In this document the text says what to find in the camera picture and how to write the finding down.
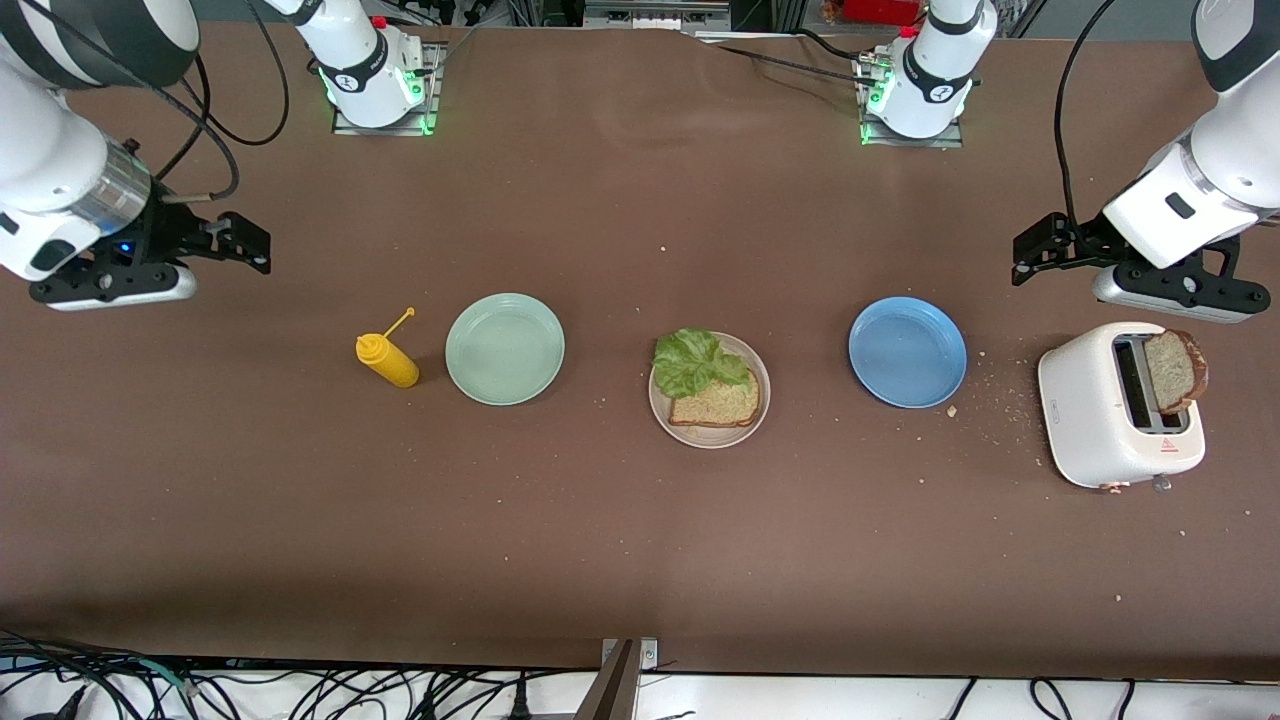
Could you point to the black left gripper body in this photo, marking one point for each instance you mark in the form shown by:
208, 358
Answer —
1084, 241

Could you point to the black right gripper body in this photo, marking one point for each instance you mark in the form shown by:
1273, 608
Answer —
172, 238

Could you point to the yellow mustard squeeze bottle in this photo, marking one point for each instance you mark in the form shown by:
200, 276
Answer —
392, 362

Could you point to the brown bread slice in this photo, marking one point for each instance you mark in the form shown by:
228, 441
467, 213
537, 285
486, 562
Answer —
1175, 370
720, 408

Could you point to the green lettuce leaf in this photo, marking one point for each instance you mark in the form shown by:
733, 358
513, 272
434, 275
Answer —
695, 362

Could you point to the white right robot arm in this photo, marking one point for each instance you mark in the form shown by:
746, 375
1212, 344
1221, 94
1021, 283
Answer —
40, 140

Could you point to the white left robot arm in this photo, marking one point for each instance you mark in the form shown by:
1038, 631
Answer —
1230, 130

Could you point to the blue plate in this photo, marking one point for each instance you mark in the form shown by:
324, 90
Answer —
905, 350

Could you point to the mint green plate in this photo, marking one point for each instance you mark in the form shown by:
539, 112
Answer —
505, 350

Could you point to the beige plate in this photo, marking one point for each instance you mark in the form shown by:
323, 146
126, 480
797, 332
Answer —
705, 437

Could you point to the white toaster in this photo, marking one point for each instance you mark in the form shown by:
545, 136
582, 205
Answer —
1085, 410

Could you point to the red box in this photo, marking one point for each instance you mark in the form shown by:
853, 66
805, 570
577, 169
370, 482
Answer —
880, 10

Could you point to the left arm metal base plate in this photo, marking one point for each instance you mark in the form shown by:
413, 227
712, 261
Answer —
910, 142

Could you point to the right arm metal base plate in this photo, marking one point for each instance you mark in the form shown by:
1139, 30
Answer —
433, 95

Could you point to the aluminium frame piece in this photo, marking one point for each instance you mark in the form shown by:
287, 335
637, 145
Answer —
655, 15

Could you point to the grey metal camera post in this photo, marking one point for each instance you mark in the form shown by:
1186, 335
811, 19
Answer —
615, 690

